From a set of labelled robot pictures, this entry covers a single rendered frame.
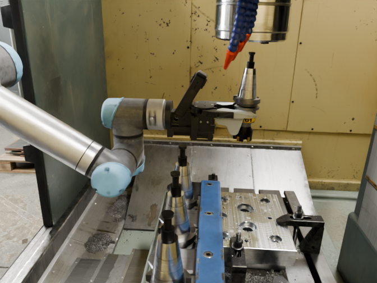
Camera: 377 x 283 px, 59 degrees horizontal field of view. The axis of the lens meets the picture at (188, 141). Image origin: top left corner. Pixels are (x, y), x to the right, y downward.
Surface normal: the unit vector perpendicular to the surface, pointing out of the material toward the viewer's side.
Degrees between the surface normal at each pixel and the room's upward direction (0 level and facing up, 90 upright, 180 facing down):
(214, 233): 0
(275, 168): 24
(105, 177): 90
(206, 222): 0
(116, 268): 7
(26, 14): 90
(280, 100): 90
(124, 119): 90
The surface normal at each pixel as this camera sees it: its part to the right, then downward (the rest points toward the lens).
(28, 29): 1.00, 0.04
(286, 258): -0.07, 0.35
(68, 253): 0.32, -0.88
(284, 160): -0.01, -0.71
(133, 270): 0.04, -0.97
